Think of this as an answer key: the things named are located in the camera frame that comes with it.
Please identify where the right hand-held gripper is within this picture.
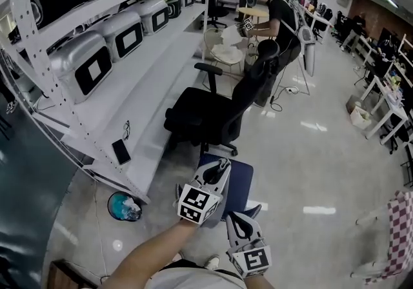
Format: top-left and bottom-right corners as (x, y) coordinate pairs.
(225, 204), (273, 279)

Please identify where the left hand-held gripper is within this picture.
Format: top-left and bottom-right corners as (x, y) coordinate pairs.
(174, 157), (232, 229)

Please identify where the navy blue clothing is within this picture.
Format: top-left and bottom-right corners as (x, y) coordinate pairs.
(197, 152), (254, 221)

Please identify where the black office chair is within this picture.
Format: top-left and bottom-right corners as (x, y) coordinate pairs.
(163, 39), (281, 157)

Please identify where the person's left forearm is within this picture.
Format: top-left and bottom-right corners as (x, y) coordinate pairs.
(98, 218), (199, 289)

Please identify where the black swivel chair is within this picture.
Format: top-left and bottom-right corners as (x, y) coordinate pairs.
(197, 0), (229, 31)

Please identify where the black waste bin blue liner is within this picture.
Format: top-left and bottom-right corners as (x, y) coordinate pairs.
(106, 190), (143, 223)

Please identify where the person's white shoe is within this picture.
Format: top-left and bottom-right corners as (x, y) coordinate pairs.
(202, 254), (221, 271)

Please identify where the black smartphone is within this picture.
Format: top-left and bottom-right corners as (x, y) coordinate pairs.
(111, 139), (132, 166)

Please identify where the person's white shirt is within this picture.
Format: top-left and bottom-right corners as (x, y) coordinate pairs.
(141, 260), (250, 289)

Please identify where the white metal shelving rack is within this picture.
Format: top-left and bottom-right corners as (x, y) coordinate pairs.
(0, 0), (214, 205)

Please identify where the brown wooden box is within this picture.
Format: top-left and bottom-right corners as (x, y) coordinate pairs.
(48, 259), (105, 289)

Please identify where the cardboard box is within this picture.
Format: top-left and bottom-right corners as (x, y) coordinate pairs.
(345, 95), (374, 131)

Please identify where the pink checkered cloth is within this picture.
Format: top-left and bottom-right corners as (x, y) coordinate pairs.
(386, 190), (413, 278)

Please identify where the white cloth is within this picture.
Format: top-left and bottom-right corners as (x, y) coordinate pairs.
(221, 25), (250, 48)

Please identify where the row of silver cases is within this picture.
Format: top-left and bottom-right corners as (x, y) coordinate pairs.
(28, 0), (198, 105)

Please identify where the white desk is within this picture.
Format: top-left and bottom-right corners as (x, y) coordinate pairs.
(360, 74), (411, 146)

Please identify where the white device on stand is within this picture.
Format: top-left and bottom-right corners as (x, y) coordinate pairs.
(296, 6), (317, 77)

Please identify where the round wooden table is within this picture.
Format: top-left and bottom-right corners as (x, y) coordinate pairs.
(237, 6), (270, 24)

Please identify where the white floor cable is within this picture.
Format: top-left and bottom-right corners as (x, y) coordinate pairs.
(92, 181), (109, 282)

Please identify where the black floor cable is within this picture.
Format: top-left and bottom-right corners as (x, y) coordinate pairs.
(269, 65), (285, 113)

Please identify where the white frame chair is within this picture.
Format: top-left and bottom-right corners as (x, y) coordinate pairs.
(352, 203), (413, 286)

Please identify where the white wire chair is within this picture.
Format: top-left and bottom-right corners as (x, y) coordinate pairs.
(203, 27), (247, 71)

